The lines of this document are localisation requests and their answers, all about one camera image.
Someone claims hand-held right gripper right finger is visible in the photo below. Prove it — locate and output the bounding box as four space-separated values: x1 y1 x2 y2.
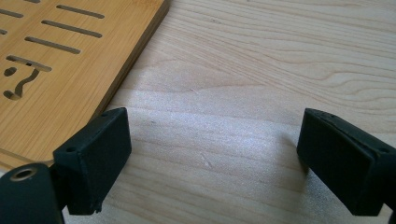
296 107 396 217

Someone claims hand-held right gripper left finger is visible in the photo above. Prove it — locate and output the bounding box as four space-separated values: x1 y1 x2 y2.
49 106 133 217

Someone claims slotted bamboo coaster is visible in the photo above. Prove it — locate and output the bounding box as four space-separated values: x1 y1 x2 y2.
0 0 172 171

